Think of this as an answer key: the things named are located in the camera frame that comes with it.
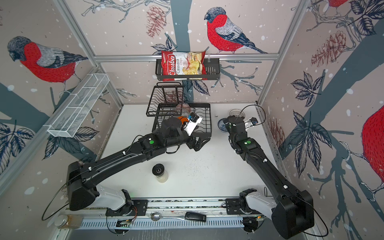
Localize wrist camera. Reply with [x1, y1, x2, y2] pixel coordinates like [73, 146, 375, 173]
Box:
[245, 117, 259, 129]
[184, 113, 203, 136]

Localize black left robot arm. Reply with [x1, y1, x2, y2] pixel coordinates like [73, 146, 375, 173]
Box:
[67, 113, 206, 211]

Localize metal spoon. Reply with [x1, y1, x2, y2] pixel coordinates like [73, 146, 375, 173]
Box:
[150, 212, 185, 222]

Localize orange plastic bowl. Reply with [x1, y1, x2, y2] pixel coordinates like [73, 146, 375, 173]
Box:
[178, 116, 189, 125]

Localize white wire mesh basket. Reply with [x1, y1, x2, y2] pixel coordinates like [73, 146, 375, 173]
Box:
[48, 73, 110, 138]

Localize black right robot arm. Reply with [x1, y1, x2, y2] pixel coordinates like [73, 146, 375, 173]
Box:
[224, 116, 315, 239]

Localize black wire dish rack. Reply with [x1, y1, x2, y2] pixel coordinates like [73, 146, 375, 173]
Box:
[146, 82, 212, 134]

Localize blue floral bowl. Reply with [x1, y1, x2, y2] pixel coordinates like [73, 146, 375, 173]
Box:
[218, 119, 228, 133]

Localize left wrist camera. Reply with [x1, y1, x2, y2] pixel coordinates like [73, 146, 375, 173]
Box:
[184, 113, 203, 136]

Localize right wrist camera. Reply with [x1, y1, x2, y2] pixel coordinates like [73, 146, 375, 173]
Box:
[245, 117, 259, 129]

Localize red patterned bowl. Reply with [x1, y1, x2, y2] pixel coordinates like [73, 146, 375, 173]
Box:
[176, 103, 191, 113]

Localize glass jar with spice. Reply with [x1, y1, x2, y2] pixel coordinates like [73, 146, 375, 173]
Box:
[55, 215, 83, 229]

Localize black car key fob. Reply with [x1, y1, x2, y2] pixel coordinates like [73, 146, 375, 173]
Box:
[184, 212, 207, 223]

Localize black wall shelf basket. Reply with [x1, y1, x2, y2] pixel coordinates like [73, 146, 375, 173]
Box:
[155, 57, 221, 82]

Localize red cassava chips bag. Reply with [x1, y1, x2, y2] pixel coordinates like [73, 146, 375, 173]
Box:
[161, 51, 207, 82]

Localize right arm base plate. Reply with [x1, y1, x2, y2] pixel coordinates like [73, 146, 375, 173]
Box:
[224, 199, 263, 215]

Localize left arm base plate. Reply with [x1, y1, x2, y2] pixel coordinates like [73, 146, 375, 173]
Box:
[106, 200, 149, 217]

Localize black lid jar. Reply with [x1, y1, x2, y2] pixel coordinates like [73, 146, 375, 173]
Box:
[152, 164, 168, 183]

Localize white brown lattice bowl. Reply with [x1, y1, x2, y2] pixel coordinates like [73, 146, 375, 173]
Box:
[229, 109, 246, 119]

